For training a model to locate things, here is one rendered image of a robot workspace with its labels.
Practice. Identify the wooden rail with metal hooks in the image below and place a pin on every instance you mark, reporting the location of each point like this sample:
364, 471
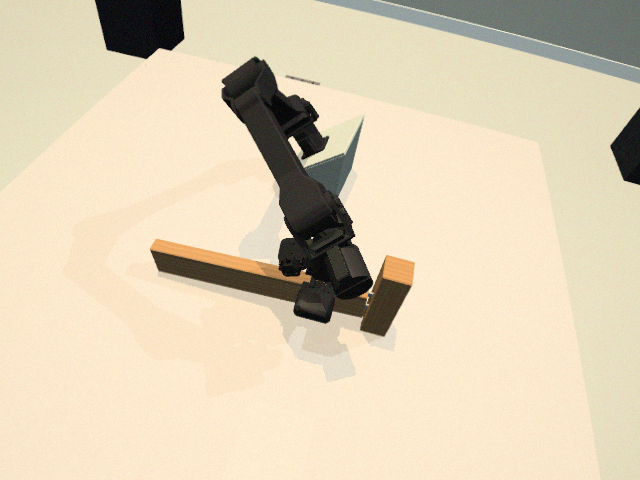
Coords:
240, 274

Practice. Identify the dark brown wooden post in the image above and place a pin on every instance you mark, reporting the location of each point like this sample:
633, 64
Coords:
390, 290

